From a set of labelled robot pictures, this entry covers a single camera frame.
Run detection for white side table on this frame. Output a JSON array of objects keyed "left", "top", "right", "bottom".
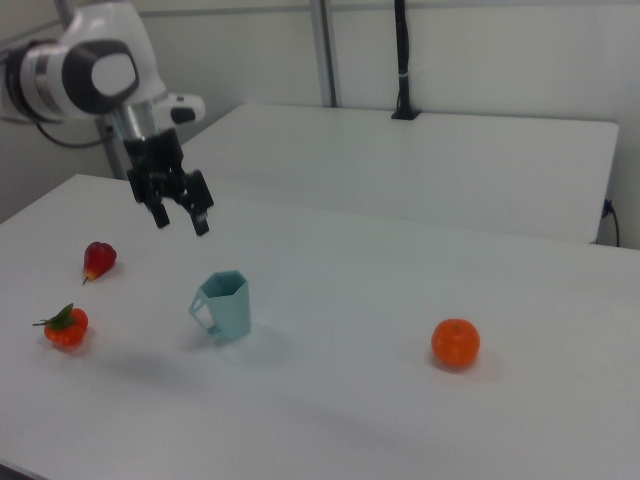
[{"left": 180, "top": 102, "right": 621, "bottom": 245}]

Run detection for tangerine bunch with leaves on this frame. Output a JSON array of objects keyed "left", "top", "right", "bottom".
[{"left": 32, "top": 302, "right": 90, "bottom": 350}]

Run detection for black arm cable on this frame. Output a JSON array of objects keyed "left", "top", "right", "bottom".
[{"left": 0, "top": 113, "right": 117, "bottom": 149}]

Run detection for large orange fruit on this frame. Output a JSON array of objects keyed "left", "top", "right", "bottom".
[{"left": 430, "top": 317, "right": 482, "bottom": 371}]

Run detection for black cable at table edge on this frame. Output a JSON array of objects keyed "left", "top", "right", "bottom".
[{"left": 601, "top": 198, "right": 622, "bottom": 247}]

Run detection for red pear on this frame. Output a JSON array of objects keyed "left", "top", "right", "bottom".
[{"left": 81, "top": 241, "right": 119, "bottom": 287}]

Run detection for black pole with clamp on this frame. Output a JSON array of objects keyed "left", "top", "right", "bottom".
[{"left": 390, "top": 0, "right": 422, "bottom": 122}]

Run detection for grey aluminium post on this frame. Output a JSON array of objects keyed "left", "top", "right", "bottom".
[{"left": 309, "top": 0, "right": 343, "bottom": 108}]

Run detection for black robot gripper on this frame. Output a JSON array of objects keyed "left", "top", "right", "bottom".
[{"left": 122, "top": 127, "right": 216, "bottom": 237}]

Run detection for light blue faceted mug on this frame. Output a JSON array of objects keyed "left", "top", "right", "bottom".
[{"left": 187, "top": 270, "right": 252, "bottom": 343}]

